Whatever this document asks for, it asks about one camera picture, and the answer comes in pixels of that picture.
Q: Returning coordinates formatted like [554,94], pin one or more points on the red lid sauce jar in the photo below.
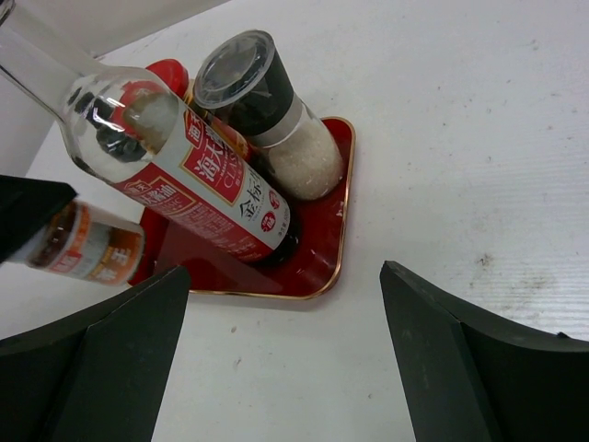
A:
[177,78]

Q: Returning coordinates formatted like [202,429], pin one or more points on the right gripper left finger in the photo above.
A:
[99,374]

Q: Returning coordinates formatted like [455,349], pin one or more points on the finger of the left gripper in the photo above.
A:
[28,205]

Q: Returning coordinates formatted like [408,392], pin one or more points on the red lacquer tray gold emblem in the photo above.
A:
[310,272]

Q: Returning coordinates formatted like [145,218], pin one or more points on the jar with dark grey lid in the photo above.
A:
[244,84]

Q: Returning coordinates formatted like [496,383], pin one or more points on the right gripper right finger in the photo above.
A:
[472,375]

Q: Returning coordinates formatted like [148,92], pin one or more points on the tall clear bottle black cap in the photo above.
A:
[124,126]

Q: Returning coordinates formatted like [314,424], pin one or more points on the jar with white pink lid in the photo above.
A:
[86,243]

